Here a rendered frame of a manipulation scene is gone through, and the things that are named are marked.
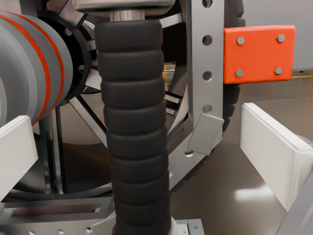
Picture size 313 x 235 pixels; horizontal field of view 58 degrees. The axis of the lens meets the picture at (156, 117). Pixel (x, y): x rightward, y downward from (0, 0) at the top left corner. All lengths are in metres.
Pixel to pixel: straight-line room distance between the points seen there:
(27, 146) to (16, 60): 0.12
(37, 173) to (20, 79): 0.37
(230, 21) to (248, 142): 0.31
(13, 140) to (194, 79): 0.26
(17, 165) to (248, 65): 0.30
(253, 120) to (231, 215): 1.35
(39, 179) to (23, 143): 0.43
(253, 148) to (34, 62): 0.22
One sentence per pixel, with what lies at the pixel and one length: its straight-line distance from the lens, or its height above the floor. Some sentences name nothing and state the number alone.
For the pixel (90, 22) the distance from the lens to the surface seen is 0.97.
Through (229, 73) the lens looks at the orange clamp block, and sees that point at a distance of 0.38.
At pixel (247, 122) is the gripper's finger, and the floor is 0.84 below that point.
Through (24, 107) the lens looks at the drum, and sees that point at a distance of 0.29.
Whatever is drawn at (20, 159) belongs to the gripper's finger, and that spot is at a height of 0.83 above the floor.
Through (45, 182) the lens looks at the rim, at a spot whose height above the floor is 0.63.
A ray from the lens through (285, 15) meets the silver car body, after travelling 0.92.
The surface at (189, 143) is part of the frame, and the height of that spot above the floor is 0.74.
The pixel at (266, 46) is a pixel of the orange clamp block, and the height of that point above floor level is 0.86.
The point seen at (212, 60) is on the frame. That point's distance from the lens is 0.37.
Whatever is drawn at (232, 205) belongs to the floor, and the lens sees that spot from 1.57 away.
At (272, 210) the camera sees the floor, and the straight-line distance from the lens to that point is 1.58.
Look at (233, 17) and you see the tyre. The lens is 0.46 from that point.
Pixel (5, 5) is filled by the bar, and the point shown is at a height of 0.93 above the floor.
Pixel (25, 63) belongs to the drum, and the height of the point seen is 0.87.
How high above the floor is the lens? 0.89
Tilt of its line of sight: 18 degrees down
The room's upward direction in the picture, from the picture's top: 3 degrees counter-clockwise
